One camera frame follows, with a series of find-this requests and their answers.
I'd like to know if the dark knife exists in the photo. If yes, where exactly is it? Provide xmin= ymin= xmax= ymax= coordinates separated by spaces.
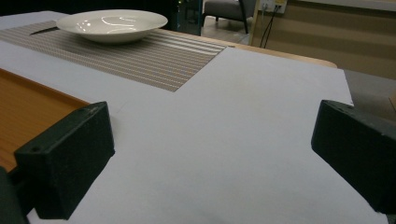
xmin=29 ymin=26 xmax=60 ymax=36

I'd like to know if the striped woven placemat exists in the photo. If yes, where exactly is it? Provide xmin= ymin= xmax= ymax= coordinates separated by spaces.
xmin=0 ymin=20 xmax=227 ymax=92

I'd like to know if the black cable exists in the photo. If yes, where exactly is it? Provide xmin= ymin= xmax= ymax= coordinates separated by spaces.
xmin=260 ymin=4 xmax=281 ymax=49

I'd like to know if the white ceramic bowl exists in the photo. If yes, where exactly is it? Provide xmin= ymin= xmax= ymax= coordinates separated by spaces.
xmin=55 ymin=8 xmax=169 ymax=44

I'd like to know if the wall power socket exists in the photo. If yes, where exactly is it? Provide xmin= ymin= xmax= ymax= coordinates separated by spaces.
xmin=260 ymin=0 xmax=288 ymax=15

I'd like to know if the white paper sheet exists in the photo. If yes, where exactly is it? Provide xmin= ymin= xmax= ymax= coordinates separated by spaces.
xmin=0 ymin=10 xmax=390 ymax=224

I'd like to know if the grey armchair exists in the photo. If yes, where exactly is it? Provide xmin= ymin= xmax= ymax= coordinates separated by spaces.
xmin=202 ymin=0 xmax=258 ymax=35

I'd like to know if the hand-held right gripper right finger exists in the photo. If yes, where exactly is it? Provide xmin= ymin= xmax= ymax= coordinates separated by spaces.
xmin=310 ymin=99 xmax=396 ymax=215

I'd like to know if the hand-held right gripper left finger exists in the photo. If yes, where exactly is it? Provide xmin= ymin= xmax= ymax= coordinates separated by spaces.
xmin=13 ymin=101 xmax=116 ymax=221

